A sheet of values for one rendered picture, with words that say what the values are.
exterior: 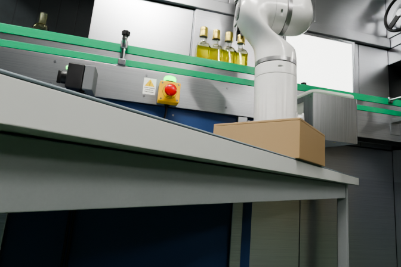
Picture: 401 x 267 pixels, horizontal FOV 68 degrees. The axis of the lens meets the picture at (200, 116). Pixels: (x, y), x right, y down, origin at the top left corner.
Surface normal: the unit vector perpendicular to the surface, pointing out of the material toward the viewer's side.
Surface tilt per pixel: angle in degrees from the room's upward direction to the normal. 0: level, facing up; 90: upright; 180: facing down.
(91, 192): 90
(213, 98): 90
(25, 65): 90
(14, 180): 90
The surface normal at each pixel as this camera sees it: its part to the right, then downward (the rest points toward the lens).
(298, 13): 0.12, 0.19
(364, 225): 0.23, -0.18
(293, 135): -0.58, -0.21
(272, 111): -0.36, -0.23
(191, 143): 0.81, -0.05
